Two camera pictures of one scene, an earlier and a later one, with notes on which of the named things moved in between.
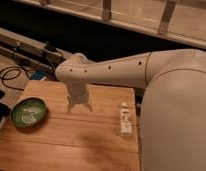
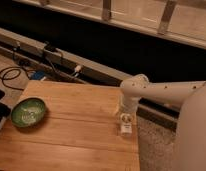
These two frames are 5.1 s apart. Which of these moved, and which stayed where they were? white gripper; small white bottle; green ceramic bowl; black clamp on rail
Moved: white gripper
Stayed: green ceramic bowl; small white bottle; black clamp on rail
